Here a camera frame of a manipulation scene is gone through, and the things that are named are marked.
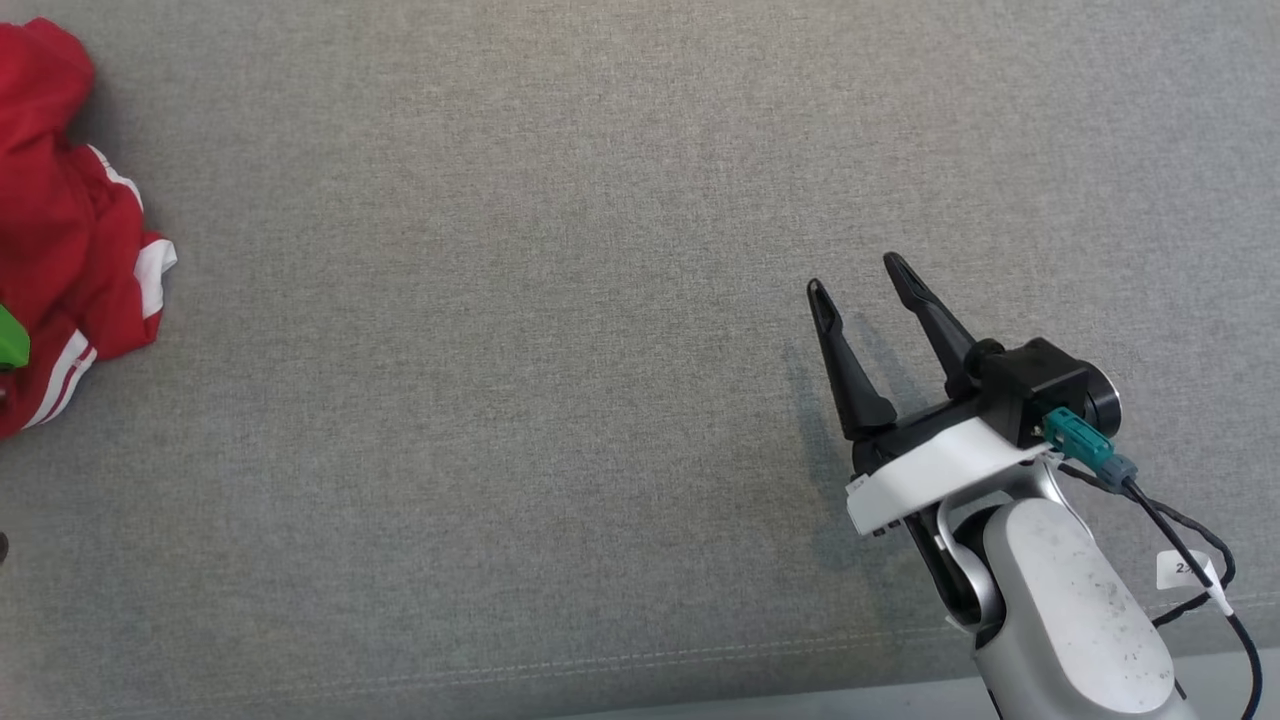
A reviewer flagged white cable label tag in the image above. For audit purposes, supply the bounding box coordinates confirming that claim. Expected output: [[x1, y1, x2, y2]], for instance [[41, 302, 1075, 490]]
[[1157, 550, 1223, 593]]

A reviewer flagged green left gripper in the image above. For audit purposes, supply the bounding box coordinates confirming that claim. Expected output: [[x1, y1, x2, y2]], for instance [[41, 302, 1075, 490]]
[[0, 305, 32, 372]]

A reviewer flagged thin braided black cable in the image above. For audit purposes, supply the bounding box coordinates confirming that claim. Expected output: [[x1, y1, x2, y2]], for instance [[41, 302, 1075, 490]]
[[1055, 460, 1238, 629]]

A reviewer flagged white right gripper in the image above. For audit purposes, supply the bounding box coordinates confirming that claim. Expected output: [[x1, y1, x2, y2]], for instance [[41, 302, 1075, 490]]
[[807, 252, 1053, 538]]

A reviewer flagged red basketball jersey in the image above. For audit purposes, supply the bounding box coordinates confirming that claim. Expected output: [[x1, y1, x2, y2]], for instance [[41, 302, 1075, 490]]
[[0, 145, 179, 441]]

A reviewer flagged black cable with teal connector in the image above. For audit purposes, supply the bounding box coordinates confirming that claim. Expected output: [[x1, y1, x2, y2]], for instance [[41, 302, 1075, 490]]
[[1040, 407, 1264, 720]]

